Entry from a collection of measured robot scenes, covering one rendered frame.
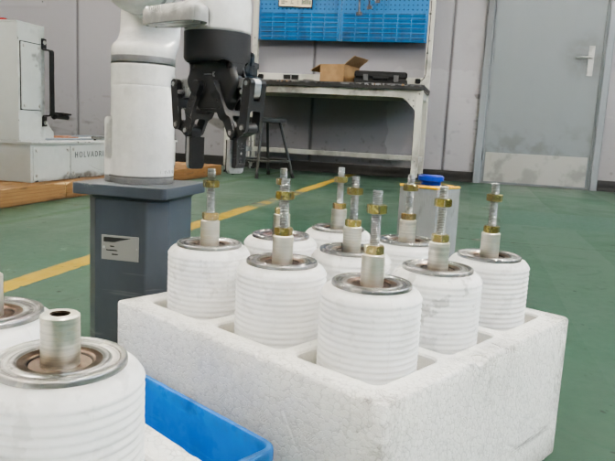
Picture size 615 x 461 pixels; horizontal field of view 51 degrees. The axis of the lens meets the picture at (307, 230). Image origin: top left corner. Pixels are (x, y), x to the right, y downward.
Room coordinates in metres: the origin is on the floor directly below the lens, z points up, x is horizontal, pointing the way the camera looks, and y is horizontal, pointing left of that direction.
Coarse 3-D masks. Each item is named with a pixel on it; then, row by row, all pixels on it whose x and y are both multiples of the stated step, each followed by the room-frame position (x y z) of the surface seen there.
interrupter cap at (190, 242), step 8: (184, 240) 0.76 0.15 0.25; (192, 240) 0.76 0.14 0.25; (224, 240) 0.77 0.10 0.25; (232, 240) 0.77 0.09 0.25; (184, 248) 0.72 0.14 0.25; (192, 248) 0.72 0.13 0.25; (200, 248) 0.71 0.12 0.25; (208, 248) 0.71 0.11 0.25; (216, 248) 0.72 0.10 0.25; (224, 248) 0.72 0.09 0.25; (232, 248) 0.73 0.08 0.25
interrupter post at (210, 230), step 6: (204, 222) 0.74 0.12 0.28; (210, 222) 0.74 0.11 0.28; (216, 222) 0.74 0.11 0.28; (204, 228) 0.74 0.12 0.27; (210, 228) 0.74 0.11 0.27; (216, 228) 0.74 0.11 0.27; (204, 234) 0.74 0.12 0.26; (210, 234) 0.74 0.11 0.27; (216, 234) 0.74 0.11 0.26; (204, 240) 0.74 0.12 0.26; (210, 240) 0.74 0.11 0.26; (216, 240) 0.74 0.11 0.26
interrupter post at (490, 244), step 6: (486, 234) 0.76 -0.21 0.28; (492, 234) 0.76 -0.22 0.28; (498, 234) 0.76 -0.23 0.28; (486, 240) 0.76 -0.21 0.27; (492, 240) 0.76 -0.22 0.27; (498, 240) 0.76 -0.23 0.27; (480, 246) 0.77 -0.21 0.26; (486, 246) 0.76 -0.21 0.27; (492, 246) 0.76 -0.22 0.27; (498, 246) 0.76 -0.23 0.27; (480, 252) 0.77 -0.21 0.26; (486, 252) 0.76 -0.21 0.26; (492, 252) 0.76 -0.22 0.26; (498, 252) 0.76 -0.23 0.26
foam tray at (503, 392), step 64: (128, 320) 0.73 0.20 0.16; (192, 320) 0.68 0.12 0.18; (192, 384) 0.65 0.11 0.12; (256, 384) 0.58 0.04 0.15; (320, 384) 0.53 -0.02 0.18; (448, 384) 0.56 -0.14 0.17; (512, 384) 0.66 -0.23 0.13; (320, 448) 0.53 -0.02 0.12; (384, 448) 0.49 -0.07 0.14; (448, 448) 0.57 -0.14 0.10; (512, 448) 0.68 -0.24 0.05
